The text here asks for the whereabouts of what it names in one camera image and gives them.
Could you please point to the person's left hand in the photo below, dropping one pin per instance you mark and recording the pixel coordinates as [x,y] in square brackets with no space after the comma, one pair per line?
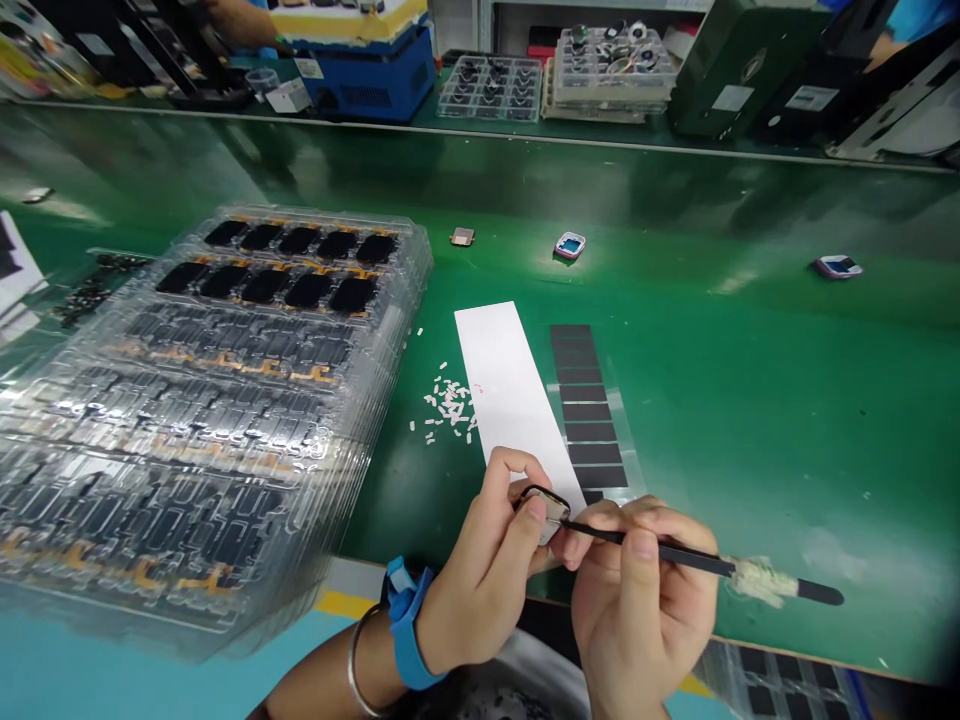
[480,592]

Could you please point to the person's right hand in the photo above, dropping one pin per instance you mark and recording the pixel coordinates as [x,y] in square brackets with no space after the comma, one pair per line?
[645,637]

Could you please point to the person's right middle finger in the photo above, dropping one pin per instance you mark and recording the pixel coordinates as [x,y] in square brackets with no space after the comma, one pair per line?
[576,551]

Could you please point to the person's left index finger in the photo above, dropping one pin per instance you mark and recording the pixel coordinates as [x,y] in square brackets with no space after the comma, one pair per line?
[514,465]

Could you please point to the person's left thumb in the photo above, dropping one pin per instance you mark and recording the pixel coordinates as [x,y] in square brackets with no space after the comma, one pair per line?
[519,534]

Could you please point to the person's right thumb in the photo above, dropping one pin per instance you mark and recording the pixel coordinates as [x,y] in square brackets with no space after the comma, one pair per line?
[649,566]

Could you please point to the person's right index finger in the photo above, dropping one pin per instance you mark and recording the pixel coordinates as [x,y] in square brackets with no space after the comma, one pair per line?
[652,517]

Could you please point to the small square screen module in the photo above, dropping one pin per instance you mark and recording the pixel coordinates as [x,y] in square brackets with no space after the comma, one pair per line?
[551,514]

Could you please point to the black tweezers with white wrap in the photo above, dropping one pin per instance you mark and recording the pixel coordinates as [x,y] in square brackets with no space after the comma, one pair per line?
[750,574]

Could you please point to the white paper strip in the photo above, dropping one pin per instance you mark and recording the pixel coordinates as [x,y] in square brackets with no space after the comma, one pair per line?
[510,382]

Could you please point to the pile of small white tabs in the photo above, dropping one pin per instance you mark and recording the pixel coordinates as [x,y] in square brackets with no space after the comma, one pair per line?
[450,401]

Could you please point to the strip of black adhesive pads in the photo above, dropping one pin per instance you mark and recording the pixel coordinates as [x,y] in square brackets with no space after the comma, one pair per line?
[589,405]

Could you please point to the clear tray with black pads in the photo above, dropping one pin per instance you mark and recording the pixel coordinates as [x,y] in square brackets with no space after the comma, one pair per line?
[787,682]

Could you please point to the purple watch casing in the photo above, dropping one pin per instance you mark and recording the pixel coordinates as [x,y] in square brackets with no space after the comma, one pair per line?
[570,246]
[838,267]

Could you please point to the small brown square component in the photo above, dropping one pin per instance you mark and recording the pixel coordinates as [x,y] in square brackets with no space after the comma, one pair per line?
[463,237]

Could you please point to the stack of clear screen trays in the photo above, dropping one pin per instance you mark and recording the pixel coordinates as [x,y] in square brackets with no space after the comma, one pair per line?
[202,420]

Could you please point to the clear tray with black parts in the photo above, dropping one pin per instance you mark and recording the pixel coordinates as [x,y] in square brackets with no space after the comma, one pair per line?
[489,88]

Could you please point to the stack of trays with round parts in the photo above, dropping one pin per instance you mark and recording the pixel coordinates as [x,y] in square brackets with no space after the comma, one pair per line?
[607,71]

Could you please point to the blue machine with yellow top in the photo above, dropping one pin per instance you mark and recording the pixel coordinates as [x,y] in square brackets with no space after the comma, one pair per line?
[367,67]

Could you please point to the small white box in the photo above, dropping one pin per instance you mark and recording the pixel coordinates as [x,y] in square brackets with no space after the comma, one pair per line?
[288,96]

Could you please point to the black machine box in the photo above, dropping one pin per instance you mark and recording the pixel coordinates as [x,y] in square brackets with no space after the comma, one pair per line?
[814,97]

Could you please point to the pile of small black parts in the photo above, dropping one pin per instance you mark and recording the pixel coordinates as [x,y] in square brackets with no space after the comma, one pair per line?
[97,289]

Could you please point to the clear plastic cup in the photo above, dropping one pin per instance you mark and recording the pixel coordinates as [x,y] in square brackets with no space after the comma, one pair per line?
[264,84]

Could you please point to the dark green machine box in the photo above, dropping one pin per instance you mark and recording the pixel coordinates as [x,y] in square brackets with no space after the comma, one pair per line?
[739,67]

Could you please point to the white and black sheets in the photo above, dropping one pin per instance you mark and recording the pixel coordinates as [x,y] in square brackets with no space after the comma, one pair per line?
[15,277]

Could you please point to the small grey flat part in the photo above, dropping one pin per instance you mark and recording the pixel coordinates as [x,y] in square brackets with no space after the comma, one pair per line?
[37,196]

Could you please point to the black equipment rack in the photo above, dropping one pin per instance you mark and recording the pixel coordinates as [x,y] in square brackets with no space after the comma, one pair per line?
[150,49]

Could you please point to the grey metal frame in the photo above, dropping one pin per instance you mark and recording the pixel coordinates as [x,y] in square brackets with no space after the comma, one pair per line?
[900,112]

